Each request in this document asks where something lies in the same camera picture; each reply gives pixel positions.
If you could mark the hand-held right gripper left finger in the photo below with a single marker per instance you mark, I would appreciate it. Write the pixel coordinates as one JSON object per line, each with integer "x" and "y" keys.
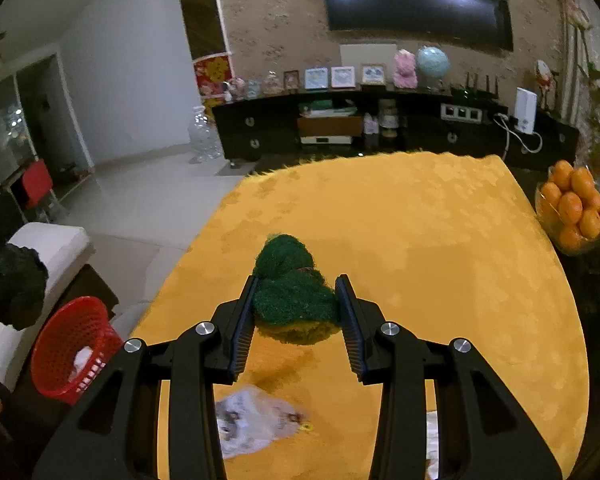
{"x": 242, "y": 330}

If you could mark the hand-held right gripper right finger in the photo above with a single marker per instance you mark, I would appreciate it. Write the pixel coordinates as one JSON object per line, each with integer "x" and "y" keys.
{"x": 352, "y": 330}

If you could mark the clear plastic bag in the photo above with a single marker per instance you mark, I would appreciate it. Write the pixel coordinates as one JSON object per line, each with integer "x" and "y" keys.
{"x": 260, "y": 420}

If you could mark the red plastic mesh basket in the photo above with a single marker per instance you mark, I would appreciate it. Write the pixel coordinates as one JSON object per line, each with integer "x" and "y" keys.
{"x": 55, "y": 360}

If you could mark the yellow fuzzy blanket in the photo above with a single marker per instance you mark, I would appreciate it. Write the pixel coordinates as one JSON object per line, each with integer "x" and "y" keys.
{"x": 430, "y": 240}

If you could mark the white paper sheet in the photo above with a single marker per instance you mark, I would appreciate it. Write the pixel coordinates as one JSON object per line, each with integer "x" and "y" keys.
{"x": 432, "y": 445}

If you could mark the clear plastic water jug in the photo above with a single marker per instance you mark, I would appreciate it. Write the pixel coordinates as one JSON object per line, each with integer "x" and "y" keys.
{"x": 205, "y": 135}

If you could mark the black television cabinet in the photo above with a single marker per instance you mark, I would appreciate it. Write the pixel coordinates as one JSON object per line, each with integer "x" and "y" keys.
{"x": 275, "y": 130}

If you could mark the wooden box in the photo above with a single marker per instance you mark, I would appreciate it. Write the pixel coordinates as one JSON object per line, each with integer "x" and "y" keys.
{"x": 330, "y": 127}

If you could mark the stacked jars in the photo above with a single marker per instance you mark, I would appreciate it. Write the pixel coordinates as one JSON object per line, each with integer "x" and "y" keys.
{"x": 389, "y": 120}

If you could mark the white cushioned ottoman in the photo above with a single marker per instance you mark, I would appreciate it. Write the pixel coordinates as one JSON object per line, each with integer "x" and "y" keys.
{"x": 45, "y": 240}

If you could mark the green cloth bundle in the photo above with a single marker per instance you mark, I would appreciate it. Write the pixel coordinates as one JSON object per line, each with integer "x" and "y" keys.
{"x": 325, "y": 107}

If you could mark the glass fruit bowl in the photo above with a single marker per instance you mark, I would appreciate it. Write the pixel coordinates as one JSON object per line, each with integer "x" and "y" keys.
{"x": 552, "y": 225}

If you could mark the white robot toy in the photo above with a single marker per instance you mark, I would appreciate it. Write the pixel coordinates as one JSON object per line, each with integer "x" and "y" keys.
{"x": 235, "y": 89}

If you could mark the blue figurine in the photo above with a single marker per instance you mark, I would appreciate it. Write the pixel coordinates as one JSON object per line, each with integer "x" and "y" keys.
{"x": 253, "y": 89}

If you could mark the white socket panel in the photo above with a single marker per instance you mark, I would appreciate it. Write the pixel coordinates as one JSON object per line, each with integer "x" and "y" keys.
{"x": 460, "y": 111}

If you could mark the pink figurine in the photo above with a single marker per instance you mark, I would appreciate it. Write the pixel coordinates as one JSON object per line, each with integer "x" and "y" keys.
{"x": 272, "y": 85}

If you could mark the red chair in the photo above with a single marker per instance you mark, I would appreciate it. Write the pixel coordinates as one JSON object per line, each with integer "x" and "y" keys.
{"x": 37, "y": 182}

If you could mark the bowl of oranges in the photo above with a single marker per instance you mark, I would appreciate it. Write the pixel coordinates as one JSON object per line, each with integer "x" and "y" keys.
{"x": 580, "y": 200}

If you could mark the pink plush toy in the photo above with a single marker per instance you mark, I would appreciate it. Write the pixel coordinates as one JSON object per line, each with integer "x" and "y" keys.
{"x": 405, "y": 69}

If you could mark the black router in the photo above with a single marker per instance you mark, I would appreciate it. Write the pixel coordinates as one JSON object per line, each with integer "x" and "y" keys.
{"x": 477, "y": 94}

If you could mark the black chair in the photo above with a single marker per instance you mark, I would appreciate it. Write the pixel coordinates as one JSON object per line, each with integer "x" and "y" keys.
{"x": 0, "y": 215}

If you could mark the pale blue globe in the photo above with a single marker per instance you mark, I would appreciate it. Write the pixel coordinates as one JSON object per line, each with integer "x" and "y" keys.
{"x": 433, "y": 62}

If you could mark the white box appliance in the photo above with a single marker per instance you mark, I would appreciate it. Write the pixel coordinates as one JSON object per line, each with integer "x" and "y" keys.
{"x": 525, "y": 110}

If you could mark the red and white doll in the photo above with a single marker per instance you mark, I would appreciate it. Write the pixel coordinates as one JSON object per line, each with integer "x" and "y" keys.
{"x": 545, "y": 80}

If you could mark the glass sliding door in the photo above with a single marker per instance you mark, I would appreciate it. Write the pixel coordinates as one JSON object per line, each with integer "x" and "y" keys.
{"x": 5, "y": 120}

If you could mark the artificial flowers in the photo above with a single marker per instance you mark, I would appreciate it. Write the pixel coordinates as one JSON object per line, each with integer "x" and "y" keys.
{"x": 585, "y": 50}

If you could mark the white picture frame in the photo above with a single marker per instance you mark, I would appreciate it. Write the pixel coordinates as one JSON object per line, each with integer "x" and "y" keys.
{"x": 343, "y": 77}

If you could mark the blue picture frame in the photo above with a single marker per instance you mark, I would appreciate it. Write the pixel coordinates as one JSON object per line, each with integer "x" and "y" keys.
{"x": 315, "y": 79}

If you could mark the brown wooden picture frame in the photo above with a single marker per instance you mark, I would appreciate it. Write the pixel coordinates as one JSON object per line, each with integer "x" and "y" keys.
{"x": 291, "y": 80}

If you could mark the light picture frame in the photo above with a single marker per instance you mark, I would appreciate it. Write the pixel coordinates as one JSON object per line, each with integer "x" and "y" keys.
{"x": 373, "y": 74}

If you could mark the red festive wall poster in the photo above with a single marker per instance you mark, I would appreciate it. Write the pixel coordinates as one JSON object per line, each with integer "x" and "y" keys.
{"x": 212, "y": 75}

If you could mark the beige wall panel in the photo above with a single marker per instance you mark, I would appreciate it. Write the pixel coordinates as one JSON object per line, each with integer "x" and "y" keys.
{"x": 367, "y": 54}

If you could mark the black wall television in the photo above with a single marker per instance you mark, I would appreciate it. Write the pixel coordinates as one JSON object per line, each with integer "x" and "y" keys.
{"x": 415, "y": 5}

